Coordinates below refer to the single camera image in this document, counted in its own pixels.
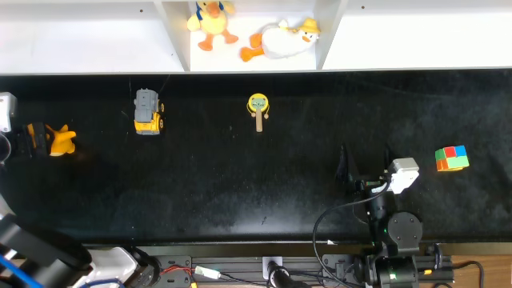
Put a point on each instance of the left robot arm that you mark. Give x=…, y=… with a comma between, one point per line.
x=48, y=252

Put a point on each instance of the white shelf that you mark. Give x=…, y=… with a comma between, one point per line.
x=80, y=40

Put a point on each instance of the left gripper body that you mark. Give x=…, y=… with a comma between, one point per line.
x=20, y=144

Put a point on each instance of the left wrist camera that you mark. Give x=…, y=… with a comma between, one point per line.
x=6, y=112

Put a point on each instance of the yellow rubber duck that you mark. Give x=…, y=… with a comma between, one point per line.
x=62, y=142

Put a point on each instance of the many-coloured puzzle cube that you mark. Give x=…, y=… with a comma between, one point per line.
x=452, y=158

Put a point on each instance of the mounting rail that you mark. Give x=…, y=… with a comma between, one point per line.
x=240, y=272

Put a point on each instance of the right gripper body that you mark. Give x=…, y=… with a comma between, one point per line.
x=372, y=184

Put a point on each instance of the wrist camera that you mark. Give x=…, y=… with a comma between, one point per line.
x=6, y=112
x=403, y=174

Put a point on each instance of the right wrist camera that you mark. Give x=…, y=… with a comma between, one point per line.
x=403, y=174

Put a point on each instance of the grey and yellow toy truck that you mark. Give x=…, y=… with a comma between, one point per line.
x=146, y=110

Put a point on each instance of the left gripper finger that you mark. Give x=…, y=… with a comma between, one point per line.
x=40, y=140

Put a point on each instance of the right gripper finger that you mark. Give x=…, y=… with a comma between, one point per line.
x=388, y=158
x=345, y=170

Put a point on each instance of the white plush duck yellow hat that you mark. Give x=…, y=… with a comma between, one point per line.
x=284, y=42

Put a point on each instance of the yellow rattle drum toy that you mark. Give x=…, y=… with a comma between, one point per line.
x=258, y=103

